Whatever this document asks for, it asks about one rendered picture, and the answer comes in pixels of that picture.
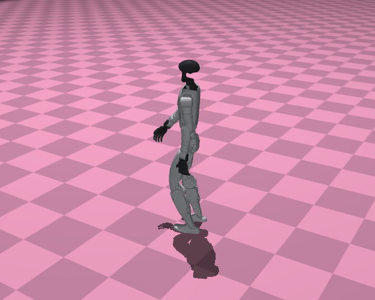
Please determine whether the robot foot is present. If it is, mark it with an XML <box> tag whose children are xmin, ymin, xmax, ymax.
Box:
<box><xmin>173</xmin><ymin>224</ymin><xmax>200</xmax><ymax>234</ymax></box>
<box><xmin>191</xmin><ymin>213</ymin><xmax>207</xmax><ymax>222</ymax></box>

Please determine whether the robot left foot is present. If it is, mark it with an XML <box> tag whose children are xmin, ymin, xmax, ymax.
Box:
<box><xmin>173</xmin><ymin>224</ymin><xmax>200</xmax><ymax>234</ymax></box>

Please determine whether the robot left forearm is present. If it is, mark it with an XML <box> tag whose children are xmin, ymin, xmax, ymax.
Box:
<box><xmin>179</xmin><ymin>126</ymin><xmax>192</xmax><ymax>160</ymax></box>

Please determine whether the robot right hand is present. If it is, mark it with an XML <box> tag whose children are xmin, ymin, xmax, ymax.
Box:
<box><xmin>153</xmin><ymin>120</ymin><xmax>170</xmax><ymax>142</ymax></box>

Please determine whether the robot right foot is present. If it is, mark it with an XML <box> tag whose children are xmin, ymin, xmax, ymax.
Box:
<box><xmin>191</xmin><ymin>213</ymin><xmax>207</xmax><ymax>222</ymax></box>

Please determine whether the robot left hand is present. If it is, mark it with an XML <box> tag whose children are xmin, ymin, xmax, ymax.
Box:
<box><xmin>176</xmin><ymin>154</ymin><xmax>190</xmax><ymax>176</ymax></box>

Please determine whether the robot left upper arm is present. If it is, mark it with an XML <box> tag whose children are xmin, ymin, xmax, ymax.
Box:
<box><xmin>180</xmin><ymin>94</ymin><xmax>193</xmax><ymax>134</ymax></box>

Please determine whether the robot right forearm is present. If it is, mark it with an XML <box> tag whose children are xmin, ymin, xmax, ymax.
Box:
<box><xmin>167</xmin><ymin>108</ymin><xmax>179</xmax><ymax>128</ymax></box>

